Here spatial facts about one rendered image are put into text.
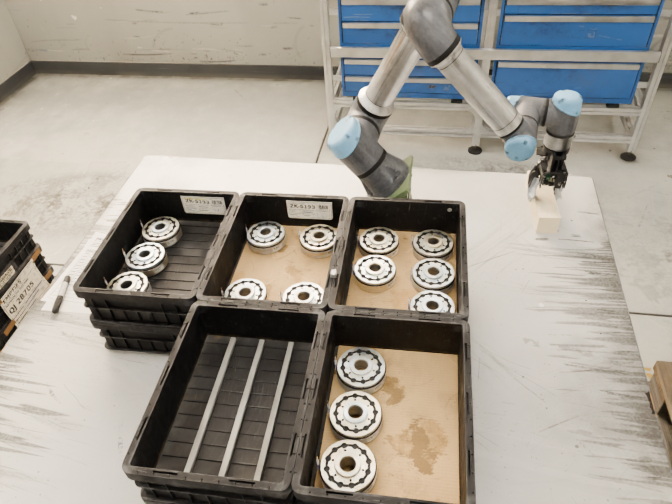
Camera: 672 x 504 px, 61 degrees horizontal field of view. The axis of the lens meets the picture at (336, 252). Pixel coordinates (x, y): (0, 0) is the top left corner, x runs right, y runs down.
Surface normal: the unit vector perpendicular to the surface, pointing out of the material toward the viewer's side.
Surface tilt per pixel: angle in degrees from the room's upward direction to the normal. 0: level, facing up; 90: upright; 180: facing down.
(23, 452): 0
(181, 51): 90
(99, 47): 90
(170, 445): 0
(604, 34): 90
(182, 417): 0
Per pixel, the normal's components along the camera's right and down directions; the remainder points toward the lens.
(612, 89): -0.17, 0.68
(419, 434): -0.06, -0.73
